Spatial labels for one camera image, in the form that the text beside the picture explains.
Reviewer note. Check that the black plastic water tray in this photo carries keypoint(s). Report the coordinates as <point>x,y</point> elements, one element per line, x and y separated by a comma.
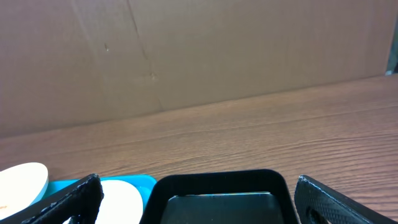
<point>246,196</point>

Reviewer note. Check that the white plate with ketchup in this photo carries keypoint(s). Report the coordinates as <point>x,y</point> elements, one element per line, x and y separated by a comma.
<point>21,186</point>

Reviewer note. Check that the brown cardboard backdrop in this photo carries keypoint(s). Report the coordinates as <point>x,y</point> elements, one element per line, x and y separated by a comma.
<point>66,63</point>

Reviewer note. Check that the teal plastic tray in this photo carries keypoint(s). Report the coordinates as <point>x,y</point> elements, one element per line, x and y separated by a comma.
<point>143,183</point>

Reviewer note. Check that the white plate on tray right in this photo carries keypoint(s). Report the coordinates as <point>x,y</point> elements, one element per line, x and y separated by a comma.
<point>121,204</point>

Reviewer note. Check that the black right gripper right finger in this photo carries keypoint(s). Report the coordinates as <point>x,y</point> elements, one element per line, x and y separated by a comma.
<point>317,203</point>

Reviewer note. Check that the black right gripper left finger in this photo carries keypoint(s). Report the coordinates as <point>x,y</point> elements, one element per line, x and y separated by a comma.
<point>77,203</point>

